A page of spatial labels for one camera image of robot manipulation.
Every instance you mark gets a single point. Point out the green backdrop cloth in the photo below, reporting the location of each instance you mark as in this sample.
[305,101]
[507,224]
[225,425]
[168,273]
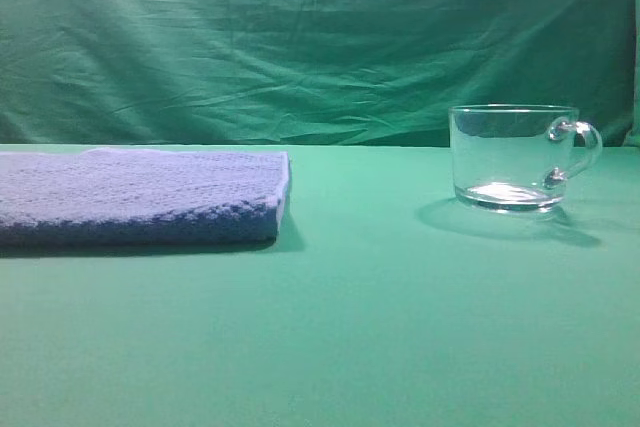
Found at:
[317,72]

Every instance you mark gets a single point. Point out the transparent glass cup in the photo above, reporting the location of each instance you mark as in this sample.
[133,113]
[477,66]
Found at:
[511,157]

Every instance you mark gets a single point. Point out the folded blue towel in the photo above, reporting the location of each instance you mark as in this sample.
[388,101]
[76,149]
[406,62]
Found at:
[110,196]

